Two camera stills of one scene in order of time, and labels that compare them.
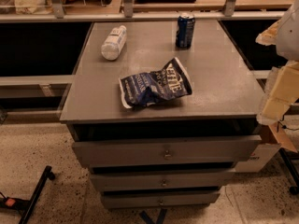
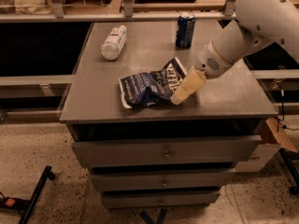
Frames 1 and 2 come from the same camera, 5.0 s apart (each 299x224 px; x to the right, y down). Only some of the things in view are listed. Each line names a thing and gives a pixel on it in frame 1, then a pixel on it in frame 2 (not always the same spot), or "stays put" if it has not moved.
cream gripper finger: [283, 91] → [208, 65]
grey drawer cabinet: [160, 112] stays put
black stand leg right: [291, 172] stays put
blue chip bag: [170, 82] stays put
